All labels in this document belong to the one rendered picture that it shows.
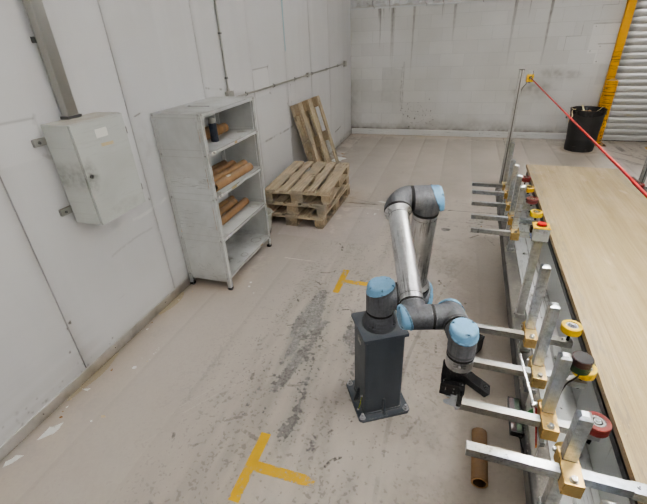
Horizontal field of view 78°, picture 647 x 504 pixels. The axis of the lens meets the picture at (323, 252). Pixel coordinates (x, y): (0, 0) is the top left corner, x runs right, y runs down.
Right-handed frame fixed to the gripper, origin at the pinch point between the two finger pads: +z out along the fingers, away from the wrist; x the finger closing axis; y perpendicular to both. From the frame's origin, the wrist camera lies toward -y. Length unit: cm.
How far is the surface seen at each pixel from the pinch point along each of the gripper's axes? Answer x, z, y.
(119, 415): -6, 83, 192
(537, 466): 26.3, -13.5, -20.6
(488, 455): 26.5, -13.0, -8.0
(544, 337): -27.3, -16.6, -28.1
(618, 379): -22, -7, -53
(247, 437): -16, 83, 107
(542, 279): -52, -27, -28
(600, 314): -62, -7, -56
